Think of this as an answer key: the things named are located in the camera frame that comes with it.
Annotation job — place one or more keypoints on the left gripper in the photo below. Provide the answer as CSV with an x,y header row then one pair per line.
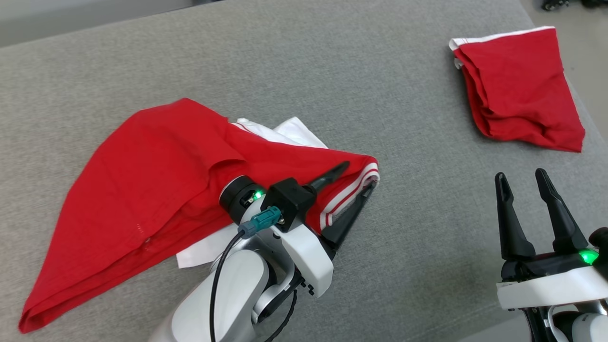
x,y
308,261

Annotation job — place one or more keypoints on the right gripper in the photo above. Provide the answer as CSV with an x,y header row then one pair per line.
x,y
546,287

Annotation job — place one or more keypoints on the red shorts white stripe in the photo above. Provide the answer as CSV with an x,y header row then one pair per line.
x,y
522,90

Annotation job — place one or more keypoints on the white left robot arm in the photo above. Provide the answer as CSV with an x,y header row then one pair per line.
x,y
237,294

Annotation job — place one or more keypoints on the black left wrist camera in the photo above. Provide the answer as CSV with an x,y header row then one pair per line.
x,y
289,199

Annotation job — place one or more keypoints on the red Bulls 23 jersey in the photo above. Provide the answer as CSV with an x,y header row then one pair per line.
x,y
142,180

